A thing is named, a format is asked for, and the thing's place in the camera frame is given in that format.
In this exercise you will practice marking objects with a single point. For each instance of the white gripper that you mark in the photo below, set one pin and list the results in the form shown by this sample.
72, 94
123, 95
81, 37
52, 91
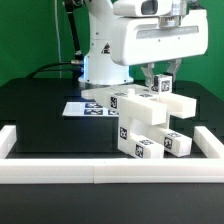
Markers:
141, 40

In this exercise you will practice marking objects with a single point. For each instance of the white tagged cube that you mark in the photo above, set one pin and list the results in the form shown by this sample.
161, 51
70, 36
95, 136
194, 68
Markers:
162, 84

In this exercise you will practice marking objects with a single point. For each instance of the white chair back frame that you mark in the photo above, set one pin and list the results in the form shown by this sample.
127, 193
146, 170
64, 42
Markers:
135, 101

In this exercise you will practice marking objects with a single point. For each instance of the white chair seat block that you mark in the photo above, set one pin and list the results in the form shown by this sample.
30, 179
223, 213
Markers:
124, 134

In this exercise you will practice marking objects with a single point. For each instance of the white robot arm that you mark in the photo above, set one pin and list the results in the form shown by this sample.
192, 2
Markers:
99, 68

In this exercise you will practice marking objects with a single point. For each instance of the white marker sheet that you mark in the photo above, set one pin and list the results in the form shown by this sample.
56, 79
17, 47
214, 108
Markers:
87, 109

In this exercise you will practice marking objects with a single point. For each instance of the white U-shaped border fence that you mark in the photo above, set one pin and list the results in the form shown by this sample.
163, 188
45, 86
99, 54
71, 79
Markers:
96, 171

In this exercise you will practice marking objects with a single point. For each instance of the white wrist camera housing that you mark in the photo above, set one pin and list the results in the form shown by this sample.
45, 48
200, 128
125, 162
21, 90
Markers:
142, 8

